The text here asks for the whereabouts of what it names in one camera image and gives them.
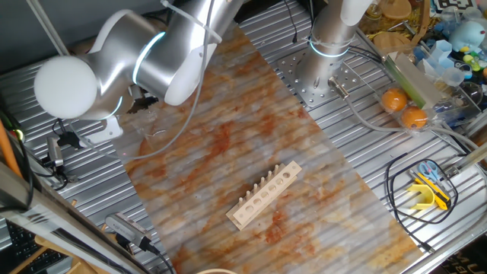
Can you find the clear plastic cup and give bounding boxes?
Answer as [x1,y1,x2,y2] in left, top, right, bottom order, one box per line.
[441,67,466,88]

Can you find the aluminium profile post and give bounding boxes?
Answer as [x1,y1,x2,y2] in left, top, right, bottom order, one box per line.
[443,141,487,180]

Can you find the blue plush toy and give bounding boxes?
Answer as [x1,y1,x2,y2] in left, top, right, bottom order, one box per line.
[448,21,487,54]

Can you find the black keyboard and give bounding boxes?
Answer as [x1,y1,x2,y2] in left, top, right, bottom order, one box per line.
[5,220,69,273]

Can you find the clear glass beaker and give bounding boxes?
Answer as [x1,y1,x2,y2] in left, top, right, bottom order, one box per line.
[141,113,169,148]

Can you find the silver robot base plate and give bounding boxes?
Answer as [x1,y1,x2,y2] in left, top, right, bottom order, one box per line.
[276,48,362,108]

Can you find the orange rod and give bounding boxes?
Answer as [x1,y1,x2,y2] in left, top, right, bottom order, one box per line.
[0,119,23,179]

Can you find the orange marble pattern mat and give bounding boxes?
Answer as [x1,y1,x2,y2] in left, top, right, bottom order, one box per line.
[71,22,425,274]

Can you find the green yellow small toy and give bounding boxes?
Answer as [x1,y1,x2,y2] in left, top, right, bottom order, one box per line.
[462,53,482,73]

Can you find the black camera clamp mount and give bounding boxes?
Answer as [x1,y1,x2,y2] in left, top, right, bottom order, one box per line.
[40,155,79,190]

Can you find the black printed box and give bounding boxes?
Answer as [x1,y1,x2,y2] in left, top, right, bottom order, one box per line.
[428,239,487,274]

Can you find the blue handled scissors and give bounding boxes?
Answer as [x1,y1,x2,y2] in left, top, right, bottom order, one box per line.
[417,159,441,182]

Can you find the glass jar with lid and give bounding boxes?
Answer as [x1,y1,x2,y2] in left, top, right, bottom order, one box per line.
[361,3,384,24]

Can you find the green clear plastic box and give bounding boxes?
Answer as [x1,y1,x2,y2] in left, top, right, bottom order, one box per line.
[384,51,442,110]

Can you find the wooden test tube rack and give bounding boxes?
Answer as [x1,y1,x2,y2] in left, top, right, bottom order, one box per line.
[225,160,304,232]

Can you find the blue hexagonal plastic box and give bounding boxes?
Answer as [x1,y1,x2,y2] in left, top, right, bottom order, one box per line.
[431,40,454,64]

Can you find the black white fiducial marker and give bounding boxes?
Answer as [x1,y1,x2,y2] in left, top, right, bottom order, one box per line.
[433,0,479,14]

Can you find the black camera cable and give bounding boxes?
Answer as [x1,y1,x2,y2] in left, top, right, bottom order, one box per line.
[146,243,176,274]

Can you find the black loose cable loop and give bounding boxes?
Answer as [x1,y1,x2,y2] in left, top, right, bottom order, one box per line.
[384,151,460,254]

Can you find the yellow curved plastic part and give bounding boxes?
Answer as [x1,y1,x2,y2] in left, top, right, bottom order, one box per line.
[406,183,435,211]

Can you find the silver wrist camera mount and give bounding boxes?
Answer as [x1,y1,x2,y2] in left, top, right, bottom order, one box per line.
[81,113,125,148]

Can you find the black cable with plug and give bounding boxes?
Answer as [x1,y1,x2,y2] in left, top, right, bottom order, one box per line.
[283,0,299,44]

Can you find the yellow utility knife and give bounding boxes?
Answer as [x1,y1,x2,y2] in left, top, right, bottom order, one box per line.
[412,173,452,211]

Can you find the clear plastic fruit container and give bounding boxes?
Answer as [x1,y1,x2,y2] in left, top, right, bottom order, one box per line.
[376,81,438,136]

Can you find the robot cable bundle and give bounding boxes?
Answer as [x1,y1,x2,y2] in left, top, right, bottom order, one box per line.
[68,0,217,161]

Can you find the black cable connector block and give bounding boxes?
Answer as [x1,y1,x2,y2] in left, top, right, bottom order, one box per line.
[56,131,84,150]

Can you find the orange fruit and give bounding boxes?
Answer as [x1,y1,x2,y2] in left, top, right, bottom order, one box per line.
[401,105,428,129]
[380,88,408,113]

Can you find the silver metal pole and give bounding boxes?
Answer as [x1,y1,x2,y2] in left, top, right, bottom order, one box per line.
[25,0,70,57]

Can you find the grey depth camera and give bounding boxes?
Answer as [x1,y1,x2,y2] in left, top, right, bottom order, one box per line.
[46,136,65,168]
[104,212,153,250]

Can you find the clear round glass bowl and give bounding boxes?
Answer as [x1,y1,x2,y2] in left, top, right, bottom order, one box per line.
[458,81,484,107]

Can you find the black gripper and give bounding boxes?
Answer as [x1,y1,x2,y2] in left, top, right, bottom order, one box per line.
[127,94,160,114]

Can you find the wooden round disc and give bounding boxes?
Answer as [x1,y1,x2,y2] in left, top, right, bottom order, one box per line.
[380,0,412,20]
[372,32,412,50]

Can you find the thin black wire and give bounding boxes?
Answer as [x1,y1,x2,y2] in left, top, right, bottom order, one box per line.
[52,118,68,139]

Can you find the silver frame beam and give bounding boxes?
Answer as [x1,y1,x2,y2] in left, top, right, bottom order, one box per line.
[0,159,153,274]

